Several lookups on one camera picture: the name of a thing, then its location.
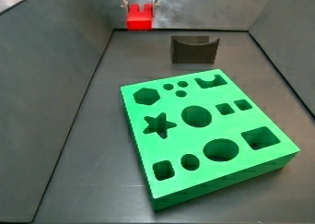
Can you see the green shape-sorting board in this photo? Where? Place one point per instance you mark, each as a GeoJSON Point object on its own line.
{"type": "Point", "coordinates": [202, 135]}

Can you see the red double-square block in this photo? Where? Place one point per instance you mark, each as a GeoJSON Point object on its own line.
{"type": "Point", "coordinates": [139, 18]}

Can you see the black L-shaped cradle stand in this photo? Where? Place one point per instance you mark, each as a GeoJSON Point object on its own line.
{"type": "Point", "coordinates": [194, 49]}

